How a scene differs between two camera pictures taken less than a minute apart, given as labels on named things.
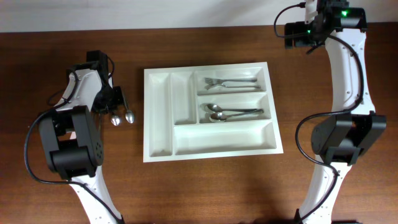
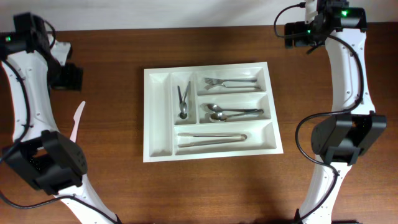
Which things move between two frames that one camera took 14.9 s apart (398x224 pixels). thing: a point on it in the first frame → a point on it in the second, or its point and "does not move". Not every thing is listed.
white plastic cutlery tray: x=175 y=127 does not move
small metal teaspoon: x=129 y=114 → x=183 y=104
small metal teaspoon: x=115 y=120 → x=183 y=104
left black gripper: x=117 y=98 → x=69 y=78
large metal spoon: x=221 y=117 does not move
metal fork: x=209 y=80 does not move
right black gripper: x=292 y=35 does not move
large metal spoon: x=214 y=108 does not move
